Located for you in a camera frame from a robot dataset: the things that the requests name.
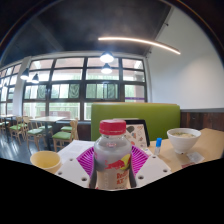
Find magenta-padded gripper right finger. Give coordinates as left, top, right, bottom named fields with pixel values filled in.
left=129, top=145, right=172, bottom=189

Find black sticker-covered laptop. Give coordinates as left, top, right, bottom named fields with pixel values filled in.
left=113, top=118, right=152, bottom=150

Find long curved light strip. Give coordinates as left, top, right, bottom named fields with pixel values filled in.
left=97, top=36, right=182, bottom=56

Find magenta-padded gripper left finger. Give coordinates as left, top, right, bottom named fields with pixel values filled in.
left=55, top=147, right=96, bottom=190

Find wooden dining table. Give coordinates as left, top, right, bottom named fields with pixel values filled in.
left=29, top=115, right=68, bottom=151
left=0, top=114, right=17, bottom=134

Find small blue-capped white bottle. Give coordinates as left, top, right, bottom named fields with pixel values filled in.
left=153, top=137, right=163, bottom=156

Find red-capped clear drink bottle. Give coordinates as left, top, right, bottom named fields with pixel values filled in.
left=89, top=119, right=137, bottom=191

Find hanging pendant ceiling lamps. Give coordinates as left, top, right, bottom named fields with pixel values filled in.
left=19, top=51, right=115, bottom=84

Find cream mug with yellow handle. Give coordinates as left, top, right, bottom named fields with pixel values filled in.
left=29, top=150, right=63, bottom=175

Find small clear sachet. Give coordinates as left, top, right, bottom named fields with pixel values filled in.
left=181, top=151, right=205, bottom=168

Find black-framed window wall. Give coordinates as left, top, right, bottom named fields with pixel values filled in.
left=0, top=56, right=148, bottom=122

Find green upholstered bench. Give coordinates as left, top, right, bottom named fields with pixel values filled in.
left=90, top=102, right=181, bottom=142

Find white paper sheet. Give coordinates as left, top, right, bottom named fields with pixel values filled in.
left=57, top=139, right=96, bottom=164

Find white ceramic bowl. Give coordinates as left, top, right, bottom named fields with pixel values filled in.
left=166, top=127, right=202, bottom=155

